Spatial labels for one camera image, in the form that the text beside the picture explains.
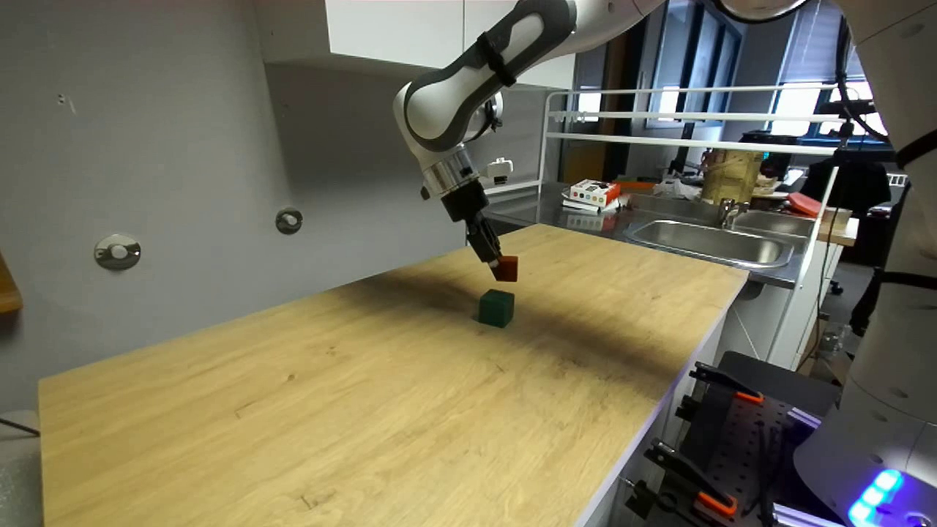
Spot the green block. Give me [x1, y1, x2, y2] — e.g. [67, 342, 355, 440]
[474, 288, 519, 332]

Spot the red white box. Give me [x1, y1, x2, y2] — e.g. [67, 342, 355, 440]
[566, 177, 628, 214]

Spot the dark perforated pegboard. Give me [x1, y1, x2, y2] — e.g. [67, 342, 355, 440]
[670, 375, 797, 522]

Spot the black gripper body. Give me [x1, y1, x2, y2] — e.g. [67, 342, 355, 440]
[439, 180, 493, 233]

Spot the red object by sink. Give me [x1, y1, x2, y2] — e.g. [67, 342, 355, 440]
[786, 190, 825, 219]

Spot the stainless steel sink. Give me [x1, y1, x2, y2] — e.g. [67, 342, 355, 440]
[623, 214, 803, 276]

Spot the orange black spring clamp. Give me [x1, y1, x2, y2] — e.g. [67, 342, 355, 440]
[688, 360, 770, 414]
[641, 440, 745, 524]

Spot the yellow jar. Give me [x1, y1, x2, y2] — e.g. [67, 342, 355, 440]
[699, 148, 767, 208]

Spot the white robot base blue light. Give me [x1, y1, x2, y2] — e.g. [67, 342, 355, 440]
[790, 0, 937, 527]

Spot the orange block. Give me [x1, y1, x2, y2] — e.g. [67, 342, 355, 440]
[490, 256, 525, 285]

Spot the white wire shelf rack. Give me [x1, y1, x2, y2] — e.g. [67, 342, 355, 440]
[534, 83, 887, 238]

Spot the round grey wall fitting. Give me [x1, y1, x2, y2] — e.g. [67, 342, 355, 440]
[272, 206, 306, 238]
[92, 233, 147, 276]

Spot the white wall cabinet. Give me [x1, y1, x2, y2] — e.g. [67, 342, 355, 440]
[254, 0, 581, 95]

